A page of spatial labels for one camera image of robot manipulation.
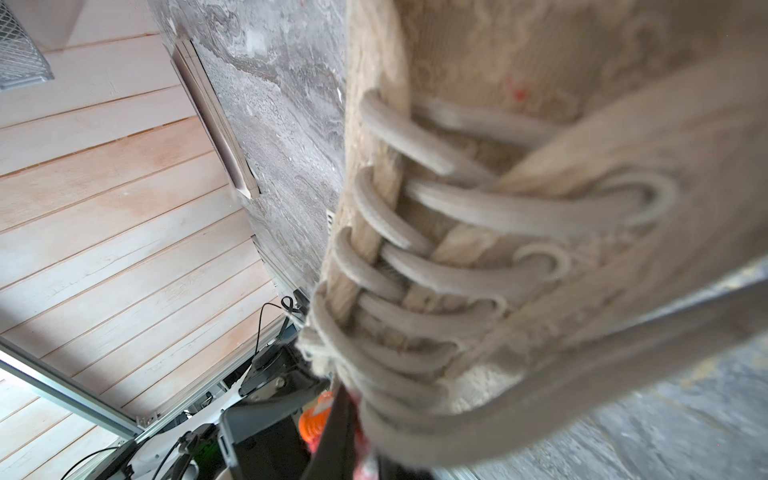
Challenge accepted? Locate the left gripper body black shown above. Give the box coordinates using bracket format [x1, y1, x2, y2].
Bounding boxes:
[219, 326, 329, 479]

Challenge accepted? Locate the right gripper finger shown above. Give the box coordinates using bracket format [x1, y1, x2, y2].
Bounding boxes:
[302, 386, 358, 480]

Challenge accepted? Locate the white wire wall shelf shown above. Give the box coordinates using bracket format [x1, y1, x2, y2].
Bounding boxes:
[0, 1, 54, 91]

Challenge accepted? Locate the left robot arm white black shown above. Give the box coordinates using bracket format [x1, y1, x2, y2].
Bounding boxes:
[81, 327, 328, 479]

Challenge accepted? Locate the beige sneaker one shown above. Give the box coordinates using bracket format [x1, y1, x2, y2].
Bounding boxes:
[299, 1, 767, 468]

